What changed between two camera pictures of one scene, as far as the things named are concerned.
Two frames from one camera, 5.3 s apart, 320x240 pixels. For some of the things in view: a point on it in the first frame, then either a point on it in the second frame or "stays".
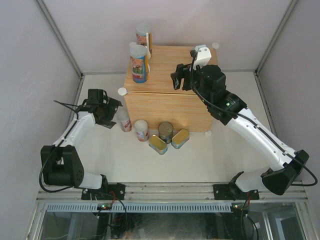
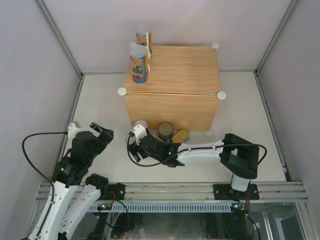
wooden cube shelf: x=156 y=101 stays
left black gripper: x=112 y=106 -> x=105 y=137
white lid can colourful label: x=138 y=54 stays
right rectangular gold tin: x=180 y=138 stays
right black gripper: x=186 y=86 -> x=134 y=149
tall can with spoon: x=144 y=36 stays
